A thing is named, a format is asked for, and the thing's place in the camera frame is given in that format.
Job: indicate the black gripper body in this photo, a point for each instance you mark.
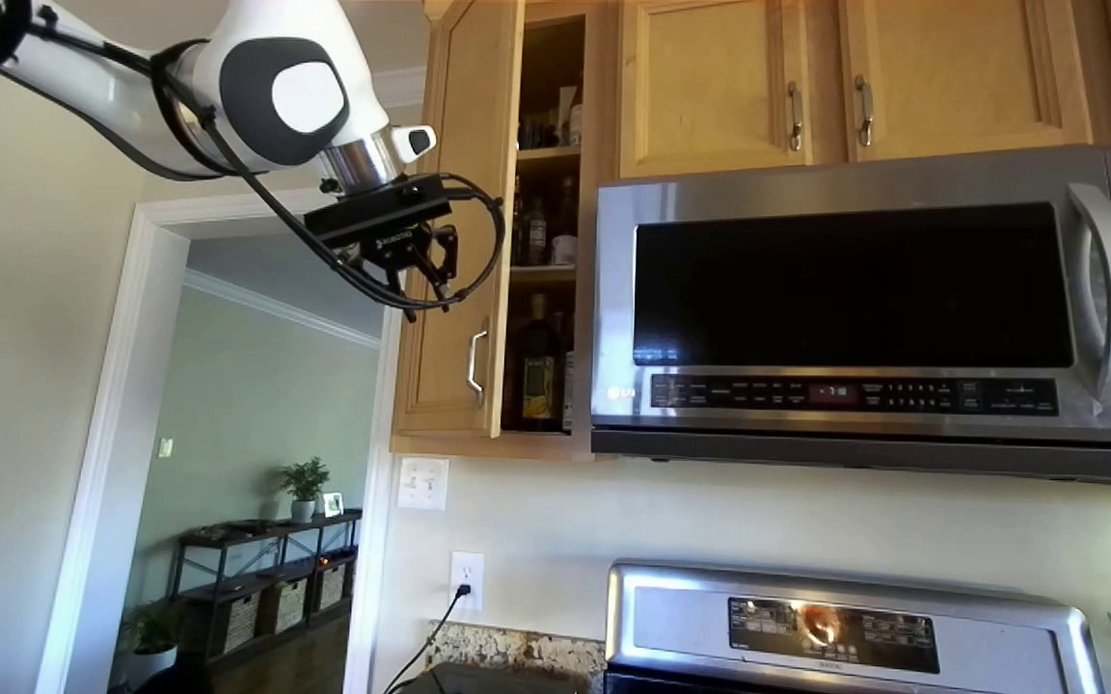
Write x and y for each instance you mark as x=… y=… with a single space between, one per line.
x=402 y=247

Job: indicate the light wood cupboard door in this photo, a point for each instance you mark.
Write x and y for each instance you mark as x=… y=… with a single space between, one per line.
x=446 y=372

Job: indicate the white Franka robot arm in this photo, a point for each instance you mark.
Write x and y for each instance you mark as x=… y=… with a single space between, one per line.
x=94 y=91

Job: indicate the small dark bottle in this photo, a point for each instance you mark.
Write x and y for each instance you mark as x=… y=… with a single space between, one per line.
x=533 y=233

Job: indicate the small white jar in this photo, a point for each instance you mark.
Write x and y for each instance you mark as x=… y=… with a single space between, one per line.
x=563 y=247

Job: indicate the dark bottle yellow label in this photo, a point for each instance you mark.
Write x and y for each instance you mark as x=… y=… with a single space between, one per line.
x=537 y=381

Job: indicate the green plant white pot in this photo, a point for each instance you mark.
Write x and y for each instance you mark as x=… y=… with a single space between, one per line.
x=303 y=484

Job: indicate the white power outlet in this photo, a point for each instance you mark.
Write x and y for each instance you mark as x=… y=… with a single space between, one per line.
x=469 y=574

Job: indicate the black shelf unit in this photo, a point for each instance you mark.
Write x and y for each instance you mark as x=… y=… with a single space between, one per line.
x=249 y=529

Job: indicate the woven storage basket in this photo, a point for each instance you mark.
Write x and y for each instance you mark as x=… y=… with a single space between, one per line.
x=328 y=584
x=285 y=605
x=236 y=620

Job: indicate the speckled granite countertop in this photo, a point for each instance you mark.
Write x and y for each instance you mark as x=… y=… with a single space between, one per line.
x=519 y=643

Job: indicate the stainless steel microwave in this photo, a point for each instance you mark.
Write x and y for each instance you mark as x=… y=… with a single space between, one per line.
x=866 y=295

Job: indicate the stainless steel gas stove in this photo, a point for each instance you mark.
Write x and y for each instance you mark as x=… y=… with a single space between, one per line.
x=683 y=629

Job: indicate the green floor plant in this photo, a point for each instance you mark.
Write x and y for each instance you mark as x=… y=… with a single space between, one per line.
x=150 y=629

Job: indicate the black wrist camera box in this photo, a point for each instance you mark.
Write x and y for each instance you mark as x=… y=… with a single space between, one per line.
x=374 y=215

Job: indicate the light wood wall cupboard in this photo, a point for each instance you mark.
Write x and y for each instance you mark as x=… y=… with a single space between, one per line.
x=598 y=129

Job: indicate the white light switch plate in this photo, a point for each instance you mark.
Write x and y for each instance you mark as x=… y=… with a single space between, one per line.
x=420 y=484

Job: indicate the small white wall plate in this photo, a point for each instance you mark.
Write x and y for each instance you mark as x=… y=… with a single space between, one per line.
x=164 y=449

